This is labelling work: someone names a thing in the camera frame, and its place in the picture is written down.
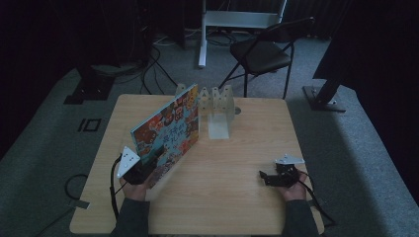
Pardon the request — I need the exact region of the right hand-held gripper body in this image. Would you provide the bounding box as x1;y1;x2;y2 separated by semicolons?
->
274;153;306;189

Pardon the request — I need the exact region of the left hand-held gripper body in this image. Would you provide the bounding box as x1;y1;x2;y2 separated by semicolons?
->
116;145;156;186

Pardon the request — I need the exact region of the colourful picture book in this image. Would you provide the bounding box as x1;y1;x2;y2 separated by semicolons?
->
129;83;201;190

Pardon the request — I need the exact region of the clear acrylic book rack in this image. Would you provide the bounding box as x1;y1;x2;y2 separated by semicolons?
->
174;83;236;140

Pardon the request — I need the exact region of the person's right hand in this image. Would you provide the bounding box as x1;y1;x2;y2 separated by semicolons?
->
278;171;309;202

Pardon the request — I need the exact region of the person's left hand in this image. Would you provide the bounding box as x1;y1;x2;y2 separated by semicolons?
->
120;173;153;202

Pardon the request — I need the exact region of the grey tape strip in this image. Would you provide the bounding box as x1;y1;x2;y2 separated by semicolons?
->
68;198;91;210

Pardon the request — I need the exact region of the black folding chair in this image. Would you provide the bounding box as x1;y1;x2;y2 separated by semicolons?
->
218;16;316;100

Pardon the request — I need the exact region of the dark curtain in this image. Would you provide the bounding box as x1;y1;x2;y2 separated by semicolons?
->
311;0;419;206

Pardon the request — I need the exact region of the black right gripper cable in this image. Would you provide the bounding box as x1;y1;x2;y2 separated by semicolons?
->
297;169;338;229

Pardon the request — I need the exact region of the black floor cable loop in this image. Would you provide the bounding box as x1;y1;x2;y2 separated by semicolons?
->
63;173;89;202

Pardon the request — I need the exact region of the black stand with slanted post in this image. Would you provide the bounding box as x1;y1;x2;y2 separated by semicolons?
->
302;73;348;114

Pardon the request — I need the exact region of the bundle of black floor cables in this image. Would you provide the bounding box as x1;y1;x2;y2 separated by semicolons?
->
92;31;181;97

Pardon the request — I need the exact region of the black stand base plate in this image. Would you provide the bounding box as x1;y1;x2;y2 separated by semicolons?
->
63;63;117;106

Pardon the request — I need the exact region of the white metal stand frame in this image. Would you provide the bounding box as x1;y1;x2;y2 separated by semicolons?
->
197;0;289;69

